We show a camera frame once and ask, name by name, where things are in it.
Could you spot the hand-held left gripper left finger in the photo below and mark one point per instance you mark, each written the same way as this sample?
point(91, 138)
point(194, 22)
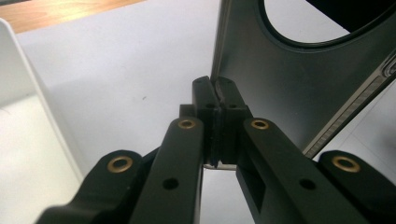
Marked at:
point(207, 118)

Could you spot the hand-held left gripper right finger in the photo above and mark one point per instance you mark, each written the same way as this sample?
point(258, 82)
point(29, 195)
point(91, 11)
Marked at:
point(232, 124)

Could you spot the dark panel with round hole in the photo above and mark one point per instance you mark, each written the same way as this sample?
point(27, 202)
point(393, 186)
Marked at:
point(280, 81)

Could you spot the white plastic storage bin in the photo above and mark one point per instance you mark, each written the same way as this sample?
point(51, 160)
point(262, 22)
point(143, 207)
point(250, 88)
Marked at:
point(21, 149)

